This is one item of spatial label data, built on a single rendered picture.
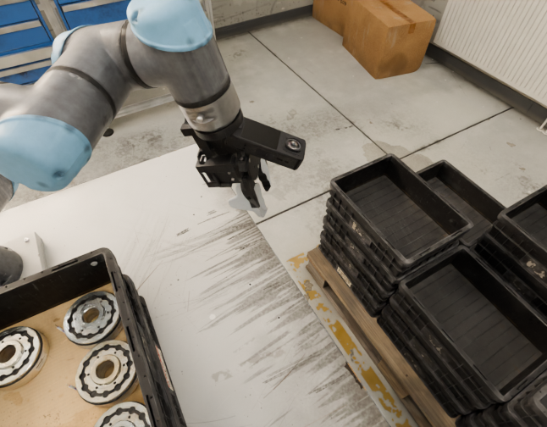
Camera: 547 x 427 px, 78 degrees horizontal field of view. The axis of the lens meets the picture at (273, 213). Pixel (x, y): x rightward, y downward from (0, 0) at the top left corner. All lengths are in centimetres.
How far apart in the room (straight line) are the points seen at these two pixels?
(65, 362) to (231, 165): 48
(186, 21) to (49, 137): 17
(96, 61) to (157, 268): 62
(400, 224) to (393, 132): 127
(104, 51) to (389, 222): 108
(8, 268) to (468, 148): 241
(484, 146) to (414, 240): 145
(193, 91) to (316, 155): 183
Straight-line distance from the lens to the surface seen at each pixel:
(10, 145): 37
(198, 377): 82
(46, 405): 77
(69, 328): 76
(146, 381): 60
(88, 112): 40
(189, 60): 40
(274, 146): 48
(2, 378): 79
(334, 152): 225
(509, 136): 282
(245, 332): 83
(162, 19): 39
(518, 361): 137
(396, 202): 138
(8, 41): 232
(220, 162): 51
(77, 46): 45
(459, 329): 132
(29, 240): 110
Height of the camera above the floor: 148
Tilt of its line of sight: 52 degrees down
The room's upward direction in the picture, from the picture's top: straight up
